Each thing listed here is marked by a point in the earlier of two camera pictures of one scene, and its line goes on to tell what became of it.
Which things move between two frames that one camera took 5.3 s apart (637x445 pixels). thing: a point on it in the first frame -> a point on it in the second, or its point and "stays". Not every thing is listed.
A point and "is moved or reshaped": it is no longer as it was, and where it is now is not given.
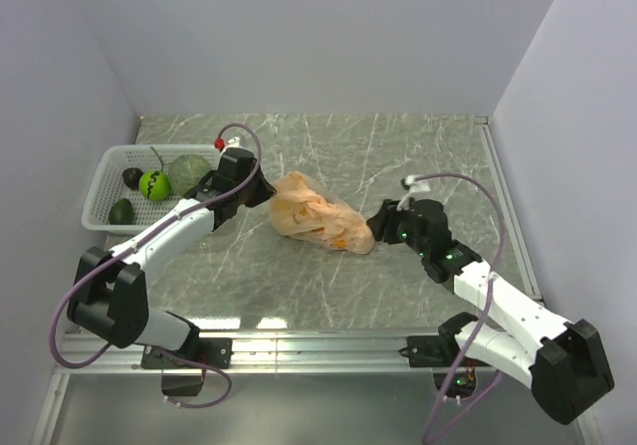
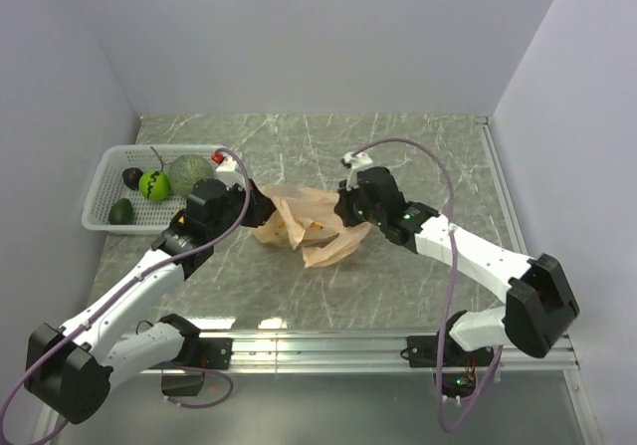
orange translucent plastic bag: (305, 209) is moved or reshaped
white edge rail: (510, 206) stays
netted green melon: (185, 171) stays
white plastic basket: (108, 186) stays
